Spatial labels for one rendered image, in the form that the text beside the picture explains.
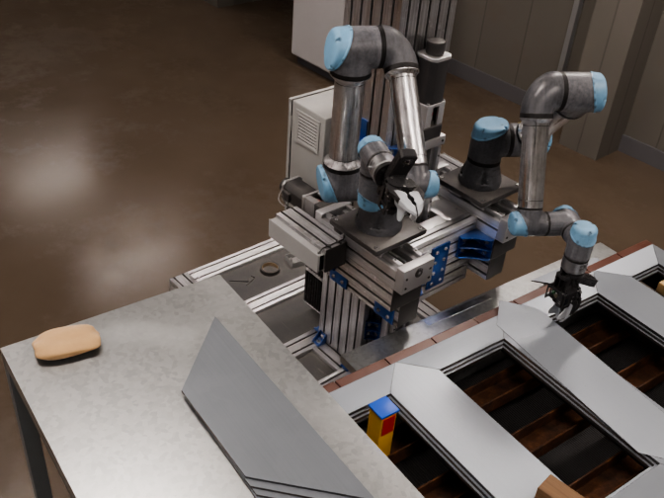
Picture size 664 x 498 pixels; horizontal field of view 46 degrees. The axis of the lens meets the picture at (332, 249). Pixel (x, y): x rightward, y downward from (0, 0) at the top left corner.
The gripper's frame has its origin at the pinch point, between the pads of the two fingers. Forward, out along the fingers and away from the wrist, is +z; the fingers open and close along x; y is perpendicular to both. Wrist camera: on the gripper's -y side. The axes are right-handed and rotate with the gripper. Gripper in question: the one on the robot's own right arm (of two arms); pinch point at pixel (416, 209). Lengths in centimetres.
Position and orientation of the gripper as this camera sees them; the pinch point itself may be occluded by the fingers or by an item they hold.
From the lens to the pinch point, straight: 178.7
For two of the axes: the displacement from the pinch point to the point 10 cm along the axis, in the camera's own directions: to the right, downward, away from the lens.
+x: -9.5, -0.2, -3.2
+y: -2.0, 8.2, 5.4
